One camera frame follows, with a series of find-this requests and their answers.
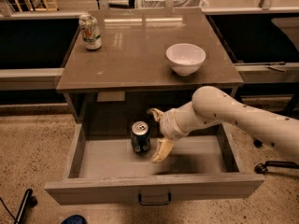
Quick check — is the blue pepsi can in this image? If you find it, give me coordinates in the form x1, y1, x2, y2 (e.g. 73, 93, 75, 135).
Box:
131, 120, 150, 154

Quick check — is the black drawer handle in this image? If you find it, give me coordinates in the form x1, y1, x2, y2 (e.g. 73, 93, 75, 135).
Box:
137, 192, 172, 206

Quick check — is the black chair caster right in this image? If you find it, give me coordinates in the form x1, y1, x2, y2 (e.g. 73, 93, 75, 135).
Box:
254, 161, 299, 174

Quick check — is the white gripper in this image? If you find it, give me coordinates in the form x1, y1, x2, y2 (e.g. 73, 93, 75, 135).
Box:
147, 108, 188, 163

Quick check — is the grey cabinet with top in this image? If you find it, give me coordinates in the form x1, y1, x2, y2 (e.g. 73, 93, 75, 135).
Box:
57, 8, 243, 139

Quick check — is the white wire basket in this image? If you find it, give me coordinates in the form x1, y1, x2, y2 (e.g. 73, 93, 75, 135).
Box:
135, 0, 209, 9

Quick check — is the blue shoe tip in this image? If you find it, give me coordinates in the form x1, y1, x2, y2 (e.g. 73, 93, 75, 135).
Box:
61, 215, 88, 224

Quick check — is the white bowl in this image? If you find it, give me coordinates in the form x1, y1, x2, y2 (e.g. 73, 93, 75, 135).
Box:
165, 43, 206, 76

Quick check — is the open grey top drawer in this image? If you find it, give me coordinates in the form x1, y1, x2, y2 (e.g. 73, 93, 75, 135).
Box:
45, 124, 264, 205

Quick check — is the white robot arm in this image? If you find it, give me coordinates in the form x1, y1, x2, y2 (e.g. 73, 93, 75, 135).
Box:
148, 86, 299, 163

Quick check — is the green white soda can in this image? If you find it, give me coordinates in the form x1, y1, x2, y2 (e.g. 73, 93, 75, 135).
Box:
78, 14, 102, 50

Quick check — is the black chair leg left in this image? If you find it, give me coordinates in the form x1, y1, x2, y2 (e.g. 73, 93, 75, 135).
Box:
13, 189, 38, 224

